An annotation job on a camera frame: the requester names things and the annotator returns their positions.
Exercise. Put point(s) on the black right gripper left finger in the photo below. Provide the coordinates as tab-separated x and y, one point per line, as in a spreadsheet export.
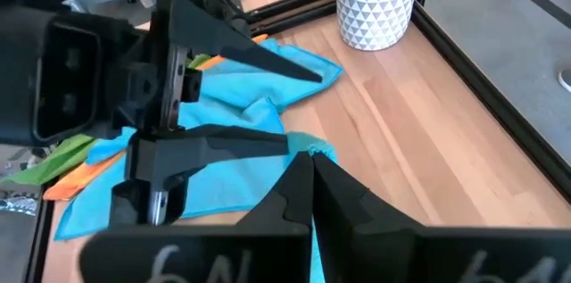
201	256

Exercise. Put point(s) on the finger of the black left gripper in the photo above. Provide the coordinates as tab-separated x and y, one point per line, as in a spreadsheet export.
178	153
209	28

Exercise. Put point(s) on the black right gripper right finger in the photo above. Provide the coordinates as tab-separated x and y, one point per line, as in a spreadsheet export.
379	247

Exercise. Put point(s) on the blue microfiber towel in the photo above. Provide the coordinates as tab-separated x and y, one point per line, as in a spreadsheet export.
250	86
232	189

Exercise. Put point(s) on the orange microfiber towel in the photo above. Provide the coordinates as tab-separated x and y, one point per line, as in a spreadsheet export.
76	182

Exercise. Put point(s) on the green microfiber towel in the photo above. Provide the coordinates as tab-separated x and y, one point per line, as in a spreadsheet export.
53	162

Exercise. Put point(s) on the succulent in white patterned pot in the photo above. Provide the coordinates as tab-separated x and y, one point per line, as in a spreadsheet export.
374	19

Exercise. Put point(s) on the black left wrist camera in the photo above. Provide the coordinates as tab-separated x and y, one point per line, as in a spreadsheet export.
27	77

